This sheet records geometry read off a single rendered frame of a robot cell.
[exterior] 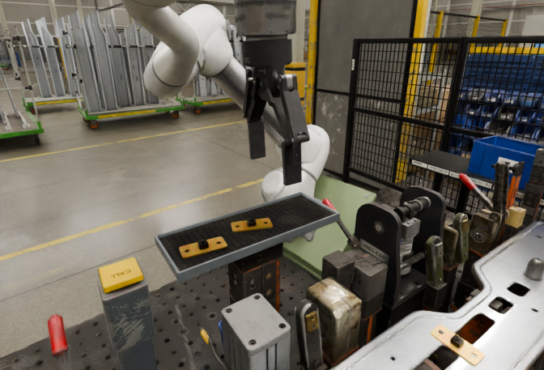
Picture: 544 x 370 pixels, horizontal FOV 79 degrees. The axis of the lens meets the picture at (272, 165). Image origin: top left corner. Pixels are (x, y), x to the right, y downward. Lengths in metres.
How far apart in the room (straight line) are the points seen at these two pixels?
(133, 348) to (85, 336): 0.55
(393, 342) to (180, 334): 0.65
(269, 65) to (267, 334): 0.40
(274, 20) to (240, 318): 0.45
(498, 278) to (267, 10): 0.79
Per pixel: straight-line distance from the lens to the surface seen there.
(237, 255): 0.62
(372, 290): 0.77
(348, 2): 3.52
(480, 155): 1.53
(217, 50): 1.03
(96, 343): 1.20
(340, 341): 0.69
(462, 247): 1.01
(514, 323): 0.87
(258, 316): 0.58
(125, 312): 0.64
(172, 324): 1.18
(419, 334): 0.76
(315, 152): 1.27
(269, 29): 0.49
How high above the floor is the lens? 1.52
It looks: 20 degrees down
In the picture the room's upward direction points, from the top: straight up
